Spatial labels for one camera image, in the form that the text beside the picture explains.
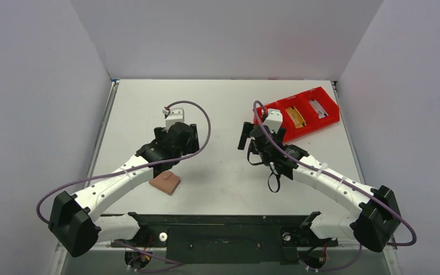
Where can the white card in bin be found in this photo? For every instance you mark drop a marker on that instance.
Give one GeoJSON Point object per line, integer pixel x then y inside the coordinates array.
{"type": "Point", "coordinates": [321, 112]}

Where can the brown leather card holder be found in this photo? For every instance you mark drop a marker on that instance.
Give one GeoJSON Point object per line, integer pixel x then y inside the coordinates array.
{"type": "Point", "coordinates": [166, 182]}

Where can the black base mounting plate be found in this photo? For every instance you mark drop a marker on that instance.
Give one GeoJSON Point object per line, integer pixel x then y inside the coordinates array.
{"type": "Point", "coordinates": [227, 239]}

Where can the yellow card in bin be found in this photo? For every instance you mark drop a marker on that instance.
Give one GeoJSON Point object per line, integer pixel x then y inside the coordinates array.
{"type": "Point", "coordinates": [296, 117]}

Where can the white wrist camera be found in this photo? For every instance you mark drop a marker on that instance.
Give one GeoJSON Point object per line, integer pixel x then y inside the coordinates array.
{"type": "Point", "coordinates": [172, 116]}
{"type": "Point", "coordinates": [273, 120]}

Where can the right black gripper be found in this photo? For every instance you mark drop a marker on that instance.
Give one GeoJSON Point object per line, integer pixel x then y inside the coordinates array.
{"type": "Point", "coordinates": [246, 136]}

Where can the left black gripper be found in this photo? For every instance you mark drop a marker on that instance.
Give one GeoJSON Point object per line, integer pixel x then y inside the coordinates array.
{"type": "Point", "coordinates": [192, 145]}

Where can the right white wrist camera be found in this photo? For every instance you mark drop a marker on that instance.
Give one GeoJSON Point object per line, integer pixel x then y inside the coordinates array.
{"type": "Point", "coordinates": [273, 120]}

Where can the red three-compartment bin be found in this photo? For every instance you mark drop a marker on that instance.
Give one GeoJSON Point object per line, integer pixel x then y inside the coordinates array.
{"type": "Point", "coordinates": [306, 112]}

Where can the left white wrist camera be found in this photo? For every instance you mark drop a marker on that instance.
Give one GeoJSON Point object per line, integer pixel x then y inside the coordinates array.
{"type": "Point", "coordinates": [172, 116]}

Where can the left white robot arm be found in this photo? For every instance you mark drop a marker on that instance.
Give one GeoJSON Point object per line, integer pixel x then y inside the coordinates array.
{"type": "Point", "coordinates": [77, 220]}

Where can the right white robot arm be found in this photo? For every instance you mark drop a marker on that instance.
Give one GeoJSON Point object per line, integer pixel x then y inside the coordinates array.
{"type": "Point", "coordinates": [373, 213]}

